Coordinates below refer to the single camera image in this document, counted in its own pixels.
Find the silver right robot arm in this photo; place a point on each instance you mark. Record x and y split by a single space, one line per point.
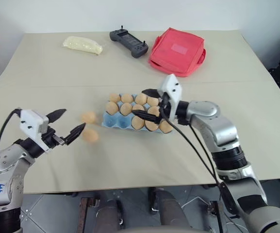
210 126

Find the clear bag of rice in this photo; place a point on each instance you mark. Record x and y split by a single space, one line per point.
82 44

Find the red fabric bag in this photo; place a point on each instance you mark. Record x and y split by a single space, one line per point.
176 51

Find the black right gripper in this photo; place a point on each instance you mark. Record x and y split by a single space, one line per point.
165 109

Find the brown egg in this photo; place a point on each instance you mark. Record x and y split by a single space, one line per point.
166 127
154 110
151 126
115 97
89 117
152 101
111 108
140 99
125 109
137 123
137 107
90 136
126 98

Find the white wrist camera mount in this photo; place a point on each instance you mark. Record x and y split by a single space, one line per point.
172 87
31 121

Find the dark grey handheld controller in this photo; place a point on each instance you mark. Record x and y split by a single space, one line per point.
128 41

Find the blue egg carton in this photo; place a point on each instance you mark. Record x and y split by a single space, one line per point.
113 122

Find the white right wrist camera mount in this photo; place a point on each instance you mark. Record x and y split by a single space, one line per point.
172 87

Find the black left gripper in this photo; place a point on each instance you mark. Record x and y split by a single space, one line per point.
50 139

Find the rusty metal bar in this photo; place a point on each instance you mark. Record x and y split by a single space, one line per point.
86 213

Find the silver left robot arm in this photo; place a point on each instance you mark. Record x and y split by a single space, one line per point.
6 167

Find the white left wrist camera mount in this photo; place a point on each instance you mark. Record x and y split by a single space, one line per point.
31 121

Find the dark rounded shape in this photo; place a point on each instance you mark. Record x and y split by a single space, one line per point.
110 213
170 211

